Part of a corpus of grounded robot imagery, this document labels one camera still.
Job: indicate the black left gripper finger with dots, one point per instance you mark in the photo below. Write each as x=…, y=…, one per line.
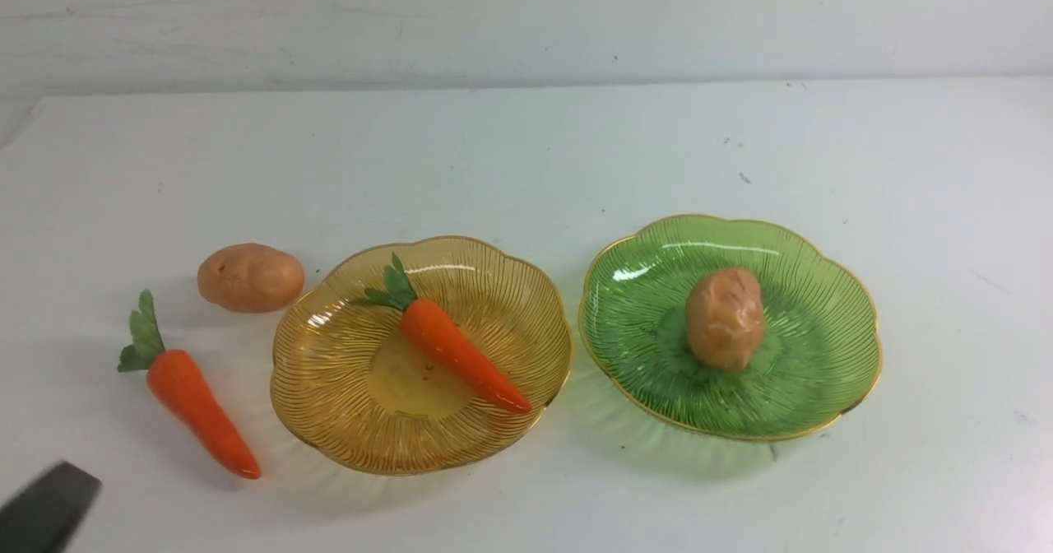
x=45, y=515

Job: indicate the orange toy carrot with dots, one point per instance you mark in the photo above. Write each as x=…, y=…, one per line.
x=178, y=383
x=425, y=324

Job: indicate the green ribbed plastic plate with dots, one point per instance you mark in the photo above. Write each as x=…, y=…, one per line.
x=820, y=357

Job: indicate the amber ribbed plastic plate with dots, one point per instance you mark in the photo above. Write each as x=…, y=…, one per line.
x=347, y=383

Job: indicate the brown toy potato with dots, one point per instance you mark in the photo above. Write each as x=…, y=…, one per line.
x=724, y=319
x=250, y=278

